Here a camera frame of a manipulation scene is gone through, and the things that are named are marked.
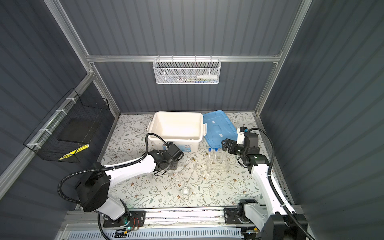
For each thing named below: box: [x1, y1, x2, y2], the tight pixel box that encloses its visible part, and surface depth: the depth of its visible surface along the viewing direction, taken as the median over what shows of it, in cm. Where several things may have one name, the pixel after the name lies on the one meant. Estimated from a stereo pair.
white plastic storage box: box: [147, 111, 207, 152], surface depth 101 cm
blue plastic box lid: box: [203, 110, 238, 149], surface depth 114 cm
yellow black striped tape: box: [58, 144, 90, 161], surface depth 69 cm
